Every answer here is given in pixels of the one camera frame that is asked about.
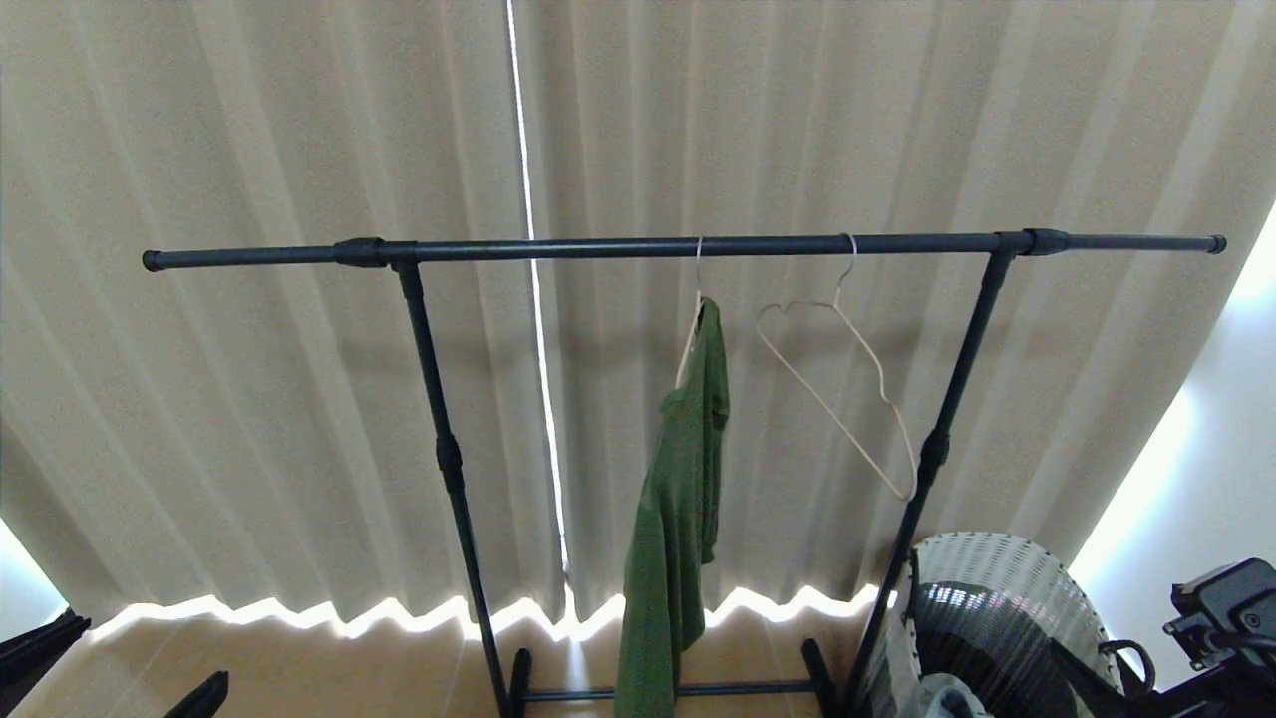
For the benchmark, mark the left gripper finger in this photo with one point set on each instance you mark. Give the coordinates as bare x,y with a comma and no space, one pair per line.
40,648
204,698

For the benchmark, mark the green long-sleeved shirt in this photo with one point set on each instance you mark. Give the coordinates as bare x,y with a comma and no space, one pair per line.
678,499

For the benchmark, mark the pink clothes hanger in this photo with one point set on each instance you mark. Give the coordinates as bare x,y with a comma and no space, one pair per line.
698,269
829,411

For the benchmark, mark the pale grey garment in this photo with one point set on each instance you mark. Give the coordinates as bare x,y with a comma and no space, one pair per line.
947,698

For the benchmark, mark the black clothes rack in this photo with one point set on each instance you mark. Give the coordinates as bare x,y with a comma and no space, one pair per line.
598,246

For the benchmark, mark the white laundry basket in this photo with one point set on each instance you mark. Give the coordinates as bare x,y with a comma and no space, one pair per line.
997,568

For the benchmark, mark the beige curtain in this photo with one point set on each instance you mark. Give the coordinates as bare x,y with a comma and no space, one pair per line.
299,399

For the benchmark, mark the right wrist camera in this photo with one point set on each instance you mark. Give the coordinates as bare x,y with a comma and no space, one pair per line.
1226,608

